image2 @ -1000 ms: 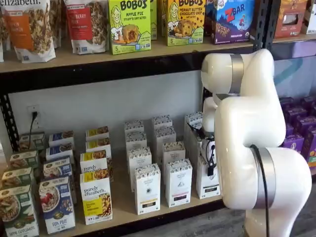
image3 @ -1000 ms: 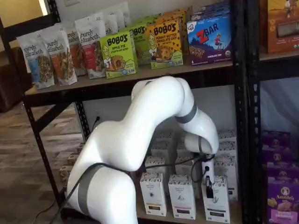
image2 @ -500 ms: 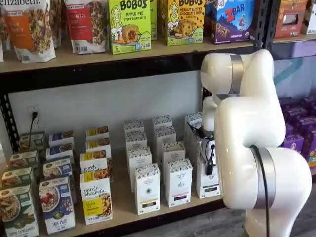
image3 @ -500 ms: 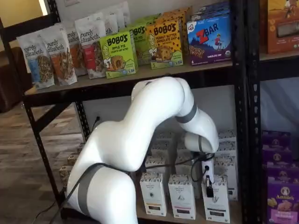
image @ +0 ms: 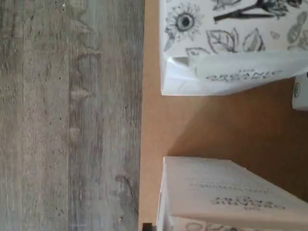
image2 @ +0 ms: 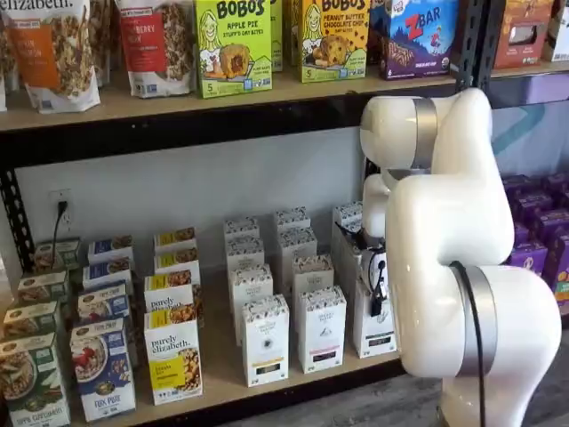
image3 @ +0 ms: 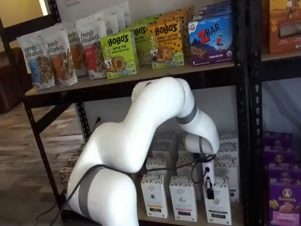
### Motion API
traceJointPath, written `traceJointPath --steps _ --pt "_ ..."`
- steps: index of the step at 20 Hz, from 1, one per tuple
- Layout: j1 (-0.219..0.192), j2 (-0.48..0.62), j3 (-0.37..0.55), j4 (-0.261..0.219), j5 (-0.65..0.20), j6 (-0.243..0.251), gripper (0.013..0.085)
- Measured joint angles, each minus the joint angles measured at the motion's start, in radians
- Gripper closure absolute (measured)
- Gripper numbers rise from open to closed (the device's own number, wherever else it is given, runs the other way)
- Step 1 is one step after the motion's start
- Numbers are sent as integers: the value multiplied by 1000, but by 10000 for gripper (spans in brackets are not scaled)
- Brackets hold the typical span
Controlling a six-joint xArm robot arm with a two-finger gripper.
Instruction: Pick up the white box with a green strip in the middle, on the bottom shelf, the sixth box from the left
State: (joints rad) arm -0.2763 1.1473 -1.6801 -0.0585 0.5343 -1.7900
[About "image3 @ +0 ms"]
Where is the white box yellow strip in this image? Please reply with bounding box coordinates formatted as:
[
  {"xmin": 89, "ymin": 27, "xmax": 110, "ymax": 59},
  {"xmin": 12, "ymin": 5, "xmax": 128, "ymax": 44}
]
[{"xmin": 140, "ymin": 173, "xmax": 169, "ymax": 218}]

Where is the dark brown couch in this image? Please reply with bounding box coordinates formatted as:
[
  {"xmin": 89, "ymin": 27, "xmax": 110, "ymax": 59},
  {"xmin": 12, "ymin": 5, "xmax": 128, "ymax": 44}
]
[{"xmin": 0, "ymin": 47, "xmax": 33, "ymax": 115}]

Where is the granola bag blue label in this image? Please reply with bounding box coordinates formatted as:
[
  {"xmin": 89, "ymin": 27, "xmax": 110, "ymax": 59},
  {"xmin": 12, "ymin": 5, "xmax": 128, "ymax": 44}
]
[{"xmin": 16, "ymin": 32, "xmax": 56, "ymax": 91}]

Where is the blue Z Bar box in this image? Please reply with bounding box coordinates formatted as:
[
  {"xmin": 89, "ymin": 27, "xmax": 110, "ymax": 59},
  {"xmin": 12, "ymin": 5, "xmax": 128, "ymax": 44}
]
[
  {"xmin": 192, "ymin": 1, "xmax": 232, "ymax": 22},
  {"xmin": 188, "ymin": 14, "xmax": 235, "ymax": 67}
]

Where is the purple Annie's box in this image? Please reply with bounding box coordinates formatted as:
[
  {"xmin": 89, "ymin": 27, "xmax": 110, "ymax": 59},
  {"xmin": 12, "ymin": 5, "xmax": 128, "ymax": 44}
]
[
  {"xmin": 268, "ymin": 162, "xmax": 301, "ymax": 186},
  {"xmin": 269, "ymin": 182, "xmax": 301, "ymax": 226},
  {"xmin": 263, "ymin": 145, "xmax": 295, "ymax": 165},
  {"xmin": 262, "ymin": 131, "xmax": 294, "ymax": 149}
]

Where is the yellow Bobo's peanut butter box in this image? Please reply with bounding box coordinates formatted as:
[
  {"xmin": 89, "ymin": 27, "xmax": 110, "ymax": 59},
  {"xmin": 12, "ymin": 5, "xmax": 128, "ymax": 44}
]
[
  {"xmin": 162, "ymin": 7, "xmax": 195, "ymax": 57},
  {"xmin": 147, "ymin": 20, "xmax": 185, "ymax": 70}
]

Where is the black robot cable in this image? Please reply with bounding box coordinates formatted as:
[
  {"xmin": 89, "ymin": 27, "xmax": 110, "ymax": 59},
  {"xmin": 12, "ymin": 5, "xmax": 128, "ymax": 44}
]
[{"xmin": 50, "ymin": 153, "xmax": 217, "ymax": 226}]

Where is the granola bag orange label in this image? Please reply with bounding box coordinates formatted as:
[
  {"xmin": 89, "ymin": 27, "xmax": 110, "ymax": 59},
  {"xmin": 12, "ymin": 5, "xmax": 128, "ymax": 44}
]
[{"xmin": 40, "ymin": 24, "xmax": 79, "ymax": 87}]

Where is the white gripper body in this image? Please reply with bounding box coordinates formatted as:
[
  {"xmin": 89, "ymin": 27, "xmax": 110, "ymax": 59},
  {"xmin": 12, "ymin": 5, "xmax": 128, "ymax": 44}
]
[{"xmin": 201, "ymin": 160, "xmax": 215, "ymax": 185}]

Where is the white box green strip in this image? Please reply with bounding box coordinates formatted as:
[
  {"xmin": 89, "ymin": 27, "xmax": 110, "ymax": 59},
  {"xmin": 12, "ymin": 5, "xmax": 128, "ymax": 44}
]
[{"xmin": 202, "ymin": 176, "xmax": 233, "ymax": 226}]

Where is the wooden shelf board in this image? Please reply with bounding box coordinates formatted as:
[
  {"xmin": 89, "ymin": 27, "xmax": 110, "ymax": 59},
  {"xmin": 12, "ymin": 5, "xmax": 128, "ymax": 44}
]
[
  {"xmin": 24, "ymin": 61, "xmax": 236, "ymax": 96},
  {"xmin": 136, "ymin": 202, "xmax": 244, "ymax": 226},
  {"xmin": 261, "ymin": 50, "xmax": 301, "ymax": 63}
]

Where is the granola bag brown label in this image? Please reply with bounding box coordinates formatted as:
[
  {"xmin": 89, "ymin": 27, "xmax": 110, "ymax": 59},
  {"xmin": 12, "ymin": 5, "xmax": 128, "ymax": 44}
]
[{"xmin": 63, "ymin": 22, "xmax": 88, "ymax": 77}]

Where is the white box pink strip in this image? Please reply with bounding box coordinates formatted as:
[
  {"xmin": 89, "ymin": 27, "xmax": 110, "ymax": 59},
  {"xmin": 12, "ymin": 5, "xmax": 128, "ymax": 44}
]
[{"xmin": 169, "ymin": 176, "xmax": 198, "ymax": 222}]

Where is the black metal shelf rack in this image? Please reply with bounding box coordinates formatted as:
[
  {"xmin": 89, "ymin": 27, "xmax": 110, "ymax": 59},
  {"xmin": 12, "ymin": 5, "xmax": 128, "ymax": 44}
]
[
  {"xmin": 0, "ymin": 0, "xmax": 251, "ymax": 226},
  {"xmin": 249, "ymin": 0, "xmax": 301, "ymax": 226}
]

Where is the granola bag red label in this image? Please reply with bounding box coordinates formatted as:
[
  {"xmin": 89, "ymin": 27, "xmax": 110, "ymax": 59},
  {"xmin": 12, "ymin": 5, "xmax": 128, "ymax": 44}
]
[{"xmin": 75, "ymin": 17, "xmax": 108, "ymax": 80}]

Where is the green Bobo's apple pie box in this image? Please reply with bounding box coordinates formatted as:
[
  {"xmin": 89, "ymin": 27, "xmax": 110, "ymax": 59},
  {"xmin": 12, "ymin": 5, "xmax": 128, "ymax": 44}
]
[
  {"xmin": 136, "ymin": 14, "xmax": 163, "ymax": 26},
  {"xmin": 128, "ymin": 24, "xmax": 153, "ymax": 67},
  {"xmin": 100, "ymin": 31, "xmax": 140, "ymax": 80}
]

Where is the orange snack box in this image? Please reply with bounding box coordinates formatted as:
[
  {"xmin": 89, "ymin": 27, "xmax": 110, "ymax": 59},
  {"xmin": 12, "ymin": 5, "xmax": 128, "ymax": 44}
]
[{"xmin": 268, "ymin": 0, "xmax": 301, "ymax": 55}]

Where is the black plug with cord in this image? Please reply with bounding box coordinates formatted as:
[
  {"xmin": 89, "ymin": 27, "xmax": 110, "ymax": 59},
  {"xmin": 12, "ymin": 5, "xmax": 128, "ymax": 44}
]
[{"xmin": 93, "ymin": 116, "xmax": 102, "ymax": 133}]

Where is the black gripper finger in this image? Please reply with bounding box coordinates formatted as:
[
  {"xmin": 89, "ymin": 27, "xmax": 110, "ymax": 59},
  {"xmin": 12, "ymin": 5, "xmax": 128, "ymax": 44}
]
[{"xmin": 206, "ymin": 176, "xmax": 214, "ymax": 200}]

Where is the white granola bag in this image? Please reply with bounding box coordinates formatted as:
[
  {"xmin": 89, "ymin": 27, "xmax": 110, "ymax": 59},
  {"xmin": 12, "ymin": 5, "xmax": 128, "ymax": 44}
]
[
  {"xmin": 103, "ymin": 11, "xmax": 121, "ymax": 36},
  {"xmin": 117, "ymin": 1, "xmax": 132, "ymax": 32}
]

